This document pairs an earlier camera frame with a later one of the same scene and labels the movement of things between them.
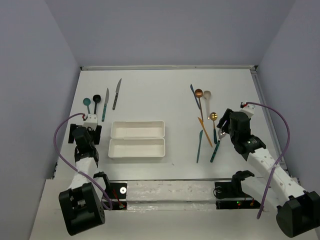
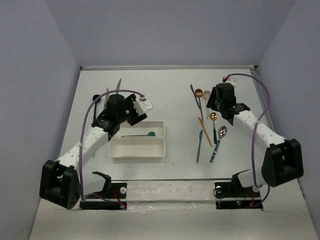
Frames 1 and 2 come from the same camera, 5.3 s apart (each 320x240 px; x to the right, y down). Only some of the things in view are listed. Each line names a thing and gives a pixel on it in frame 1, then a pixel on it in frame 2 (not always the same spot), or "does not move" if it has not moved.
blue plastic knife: x=197 y=100 does not move
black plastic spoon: x=96 y=99 does not move
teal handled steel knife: x=106 y=101 does not move
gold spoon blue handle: x=213 y=116 does not move
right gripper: x=225 y=117 to x=211 y=102
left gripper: x=94 y=134 to x=128 y=102
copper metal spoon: x=198 y=93 does not move
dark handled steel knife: x=116 y=94 does not move
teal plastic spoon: x=87 y=101 to x=149 y=134
